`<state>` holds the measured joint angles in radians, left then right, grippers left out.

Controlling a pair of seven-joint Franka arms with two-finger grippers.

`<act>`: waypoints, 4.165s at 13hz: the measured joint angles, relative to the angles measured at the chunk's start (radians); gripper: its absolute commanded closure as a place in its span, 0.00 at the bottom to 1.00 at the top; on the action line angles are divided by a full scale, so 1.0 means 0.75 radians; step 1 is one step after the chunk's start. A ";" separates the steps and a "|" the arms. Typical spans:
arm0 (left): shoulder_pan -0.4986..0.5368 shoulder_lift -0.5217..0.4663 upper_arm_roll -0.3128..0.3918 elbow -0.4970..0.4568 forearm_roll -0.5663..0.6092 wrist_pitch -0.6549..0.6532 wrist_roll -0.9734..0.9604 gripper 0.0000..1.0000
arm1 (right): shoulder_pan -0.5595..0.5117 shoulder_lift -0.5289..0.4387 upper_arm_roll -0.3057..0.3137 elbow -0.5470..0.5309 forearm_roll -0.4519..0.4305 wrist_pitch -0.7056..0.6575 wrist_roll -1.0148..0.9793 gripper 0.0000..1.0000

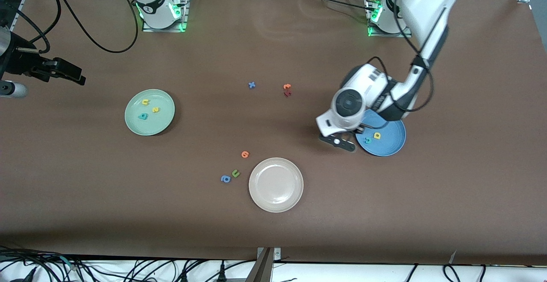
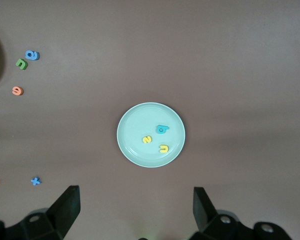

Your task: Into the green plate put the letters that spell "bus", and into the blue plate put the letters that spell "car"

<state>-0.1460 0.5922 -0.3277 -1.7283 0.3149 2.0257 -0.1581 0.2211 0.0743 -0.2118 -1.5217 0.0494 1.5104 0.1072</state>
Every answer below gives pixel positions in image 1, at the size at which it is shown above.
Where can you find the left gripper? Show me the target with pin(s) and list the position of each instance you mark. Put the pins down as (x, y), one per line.
(366, 127)

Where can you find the blue plate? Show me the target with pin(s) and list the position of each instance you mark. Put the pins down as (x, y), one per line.
(389, 143)

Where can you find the orange foam digit six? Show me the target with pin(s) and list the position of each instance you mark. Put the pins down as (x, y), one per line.
(242, 154)

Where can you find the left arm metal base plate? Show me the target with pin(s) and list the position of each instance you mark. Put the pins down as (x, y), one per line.
(391, 35)

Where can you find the metal table edge bracket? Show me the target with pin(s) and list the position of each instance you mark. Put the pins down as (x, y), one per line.
(265, 265)

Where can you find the blue foam letter A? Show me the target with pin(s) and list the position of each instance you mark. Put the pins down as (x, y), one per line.
(228, 181)

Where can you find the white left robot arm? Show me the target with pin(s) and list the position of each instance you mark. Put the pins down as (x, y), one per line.
(427, 4)

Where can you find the beige plate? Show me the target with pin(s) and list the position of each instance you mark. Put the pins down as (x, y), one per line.
(276, 185)

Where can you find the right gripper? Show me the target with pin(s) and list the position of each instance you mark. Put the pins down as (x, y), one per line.
(18, 63)

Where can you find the white paper tag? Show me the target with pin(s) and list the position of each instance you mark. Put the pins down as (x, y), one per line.
(452, 256)

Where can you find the green plate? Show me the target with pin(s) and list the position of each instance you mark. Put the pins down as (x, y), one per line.
(162, 121)

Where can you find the green foam letter U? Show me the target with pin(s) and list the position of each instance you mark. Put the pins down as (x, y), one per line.
(234, 175)

